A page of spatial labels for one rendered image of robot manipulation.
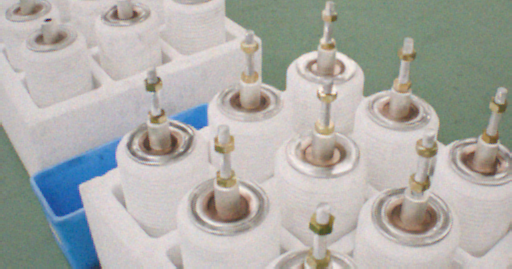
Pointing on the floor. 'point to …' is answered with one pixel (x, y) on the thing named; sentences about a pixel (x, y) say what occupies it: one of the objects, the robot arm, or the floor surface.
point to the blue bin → (101, 161)
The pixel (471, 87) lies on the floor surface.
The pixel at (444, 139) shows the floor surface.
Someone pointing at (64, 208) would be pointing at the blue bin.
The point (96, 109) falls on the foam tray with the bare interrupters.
